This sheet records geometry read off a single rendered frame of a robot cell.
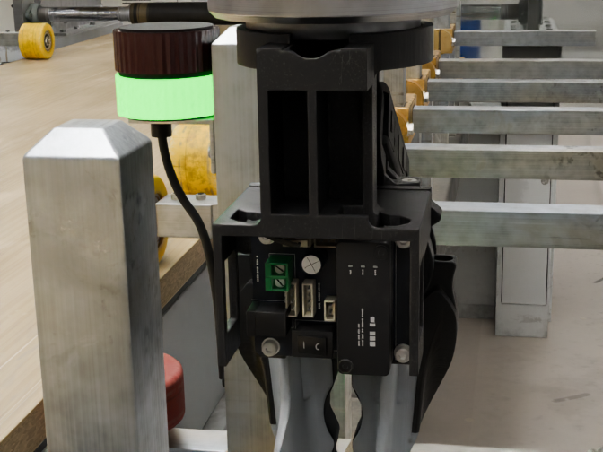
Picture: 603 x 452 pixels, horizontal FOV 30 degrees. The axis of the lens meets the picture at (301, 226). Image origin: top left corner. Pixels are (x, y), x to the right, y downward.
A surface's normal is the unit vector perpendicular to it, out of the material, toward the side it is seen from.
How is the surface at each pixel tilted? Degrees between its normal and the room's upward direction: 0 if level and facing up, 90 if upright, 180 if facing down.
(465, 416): 0
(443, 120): 90
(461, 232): 90
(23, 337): 0
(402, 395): 90
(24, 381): 0
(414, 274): 90
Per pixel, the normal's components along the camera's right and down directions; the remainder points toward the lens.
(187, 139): -0.14, -0.54
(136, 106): -0.51, 0.23
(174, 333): 0.98, 0.03
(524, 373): -0.02, -0.96
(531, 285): -0.18, 0.26
